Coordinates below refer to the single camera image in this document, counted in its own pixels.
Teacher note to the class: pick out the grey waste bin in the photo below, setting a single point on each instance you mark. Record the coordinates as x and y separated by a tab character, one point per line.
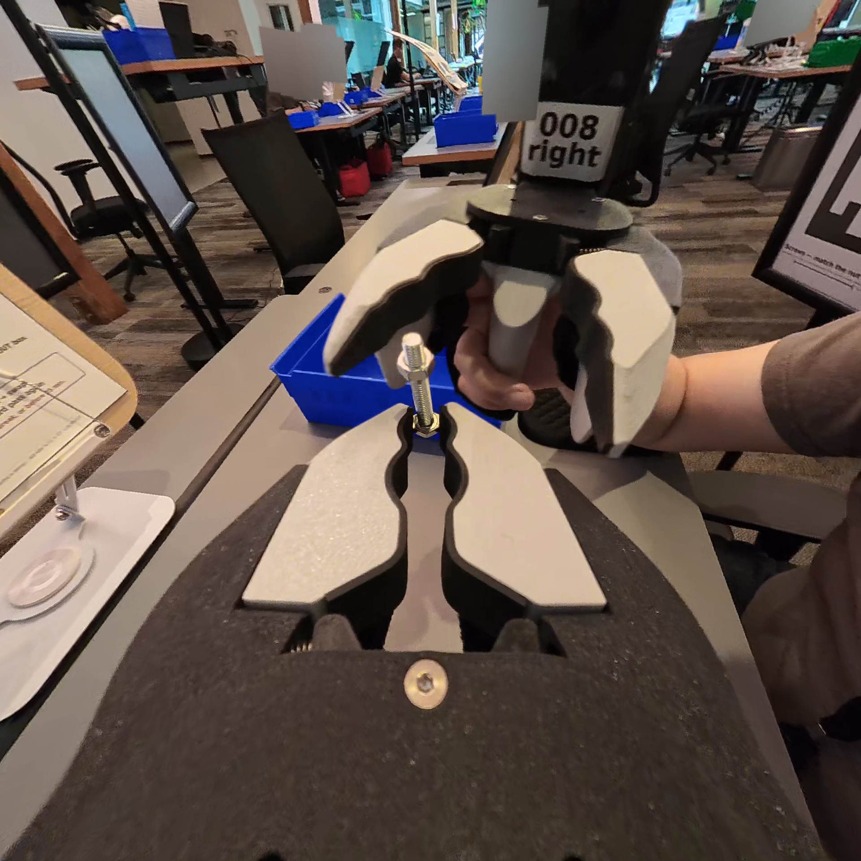
787	158

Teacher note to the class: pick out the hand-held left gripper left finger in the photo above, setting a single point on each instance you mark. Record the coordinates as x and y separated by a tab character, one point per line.
323	524

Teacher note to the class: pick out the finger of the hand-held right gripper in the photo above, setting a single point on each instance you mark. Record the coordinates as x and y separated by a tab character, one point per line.
625	323
403	269

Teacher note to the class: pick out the black mesh office chair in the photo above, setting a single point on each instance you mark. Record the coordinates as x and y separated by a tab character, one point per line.
269	188

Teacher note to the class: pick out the black office chair with armrests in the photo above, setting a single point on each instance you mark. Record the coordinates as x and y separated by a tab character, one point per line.
101	215

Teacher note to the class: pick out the wooden instruction board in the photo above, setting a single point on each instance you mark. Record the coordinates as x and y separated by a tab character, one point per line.
40	403

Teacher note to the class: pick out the red bag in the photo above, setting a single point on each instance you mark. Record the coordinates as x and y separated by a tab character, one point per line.
380	161
355	181

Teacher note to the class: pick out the blue plastic bin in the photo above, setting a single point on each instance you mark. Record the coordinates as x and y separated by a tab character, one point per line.
336	397

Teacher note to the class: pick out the person's right hand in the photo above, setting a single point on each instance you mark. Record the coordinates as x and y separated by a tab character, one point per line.
481	370

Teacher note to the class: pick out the black framed marker sign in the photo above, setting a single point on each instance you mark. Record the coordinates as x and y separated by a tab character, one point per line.
820	269

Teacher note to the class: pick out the person's right forearm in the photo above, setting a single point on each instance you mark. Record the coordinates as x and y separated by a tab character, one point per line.
726	397

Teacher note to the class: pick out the black computer monitor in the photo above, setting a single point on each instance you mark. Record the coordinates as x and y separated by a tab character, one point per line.
176	30

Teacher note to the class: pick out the green box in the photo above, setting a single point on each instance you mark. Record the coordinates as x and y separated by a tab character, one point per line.
834	52

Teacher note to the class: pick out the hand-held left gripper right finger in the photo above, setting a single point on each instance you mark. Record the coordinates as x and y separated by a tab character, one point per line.
518	531

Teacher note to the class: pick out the white board stand base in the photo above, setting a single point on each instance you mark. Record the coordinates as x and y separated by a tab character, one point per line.
128	531

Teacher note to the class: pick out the grey seat office chair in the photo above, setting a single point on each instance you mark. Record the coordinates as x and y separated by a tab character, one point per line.
767	501

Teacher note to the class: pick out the black panel stand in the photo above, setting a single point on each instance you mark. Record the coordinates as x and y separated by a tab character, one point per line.
208	350

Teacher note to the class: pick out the wooden framed dark panel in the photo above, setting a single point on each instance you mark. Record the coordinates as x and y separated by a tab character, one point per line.
101	306

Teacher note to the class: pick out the blue storage bin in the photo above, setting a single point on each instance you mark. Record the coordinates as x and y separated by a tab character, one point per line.
303	121
464	131
138	46

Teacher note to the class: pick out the small silver hex nut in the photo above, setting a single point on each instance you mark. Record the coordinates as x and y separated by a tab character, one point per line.
410	368

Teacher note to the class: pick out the long thin silver bolt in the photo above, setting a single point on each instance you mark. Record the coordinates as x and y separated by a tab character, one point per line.
420	403

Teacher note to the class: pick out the wooden top desk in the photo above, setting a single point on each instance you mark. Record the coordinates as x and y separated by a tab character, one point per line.
773	70
168	67
444	153

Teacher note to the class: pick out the black framed grey panel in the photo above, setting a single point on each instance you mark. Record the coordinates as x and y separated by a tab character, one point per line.
121	134

